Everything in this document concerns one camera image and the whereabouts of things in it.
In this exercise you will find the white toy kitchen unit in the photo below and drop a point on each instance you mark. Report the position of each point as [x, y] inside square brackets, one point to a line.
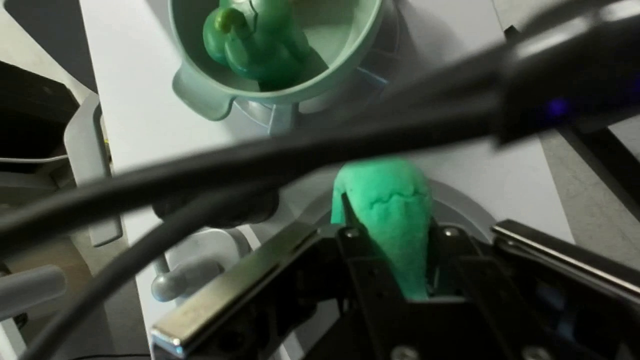
[571, 65]

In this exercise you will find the mint green bowl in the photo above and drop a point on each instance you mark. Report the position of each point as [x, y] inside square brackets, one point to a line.
[341, 30]

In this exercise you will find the silver toy faucet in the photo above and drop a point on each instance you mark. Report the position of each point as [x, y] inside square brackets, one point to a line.
[182, 262]

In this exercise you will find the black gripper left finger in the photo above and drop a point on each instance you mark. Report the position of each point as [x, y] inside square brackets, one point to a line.
[375, 318]

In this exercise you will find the green toy bell pepper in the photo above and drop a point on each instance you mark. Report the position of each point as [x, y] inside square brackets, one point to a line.
[260, 40]

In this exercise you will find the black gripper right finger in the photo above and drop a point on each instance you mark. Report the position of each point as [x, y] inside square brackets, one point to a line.
[462, 267]

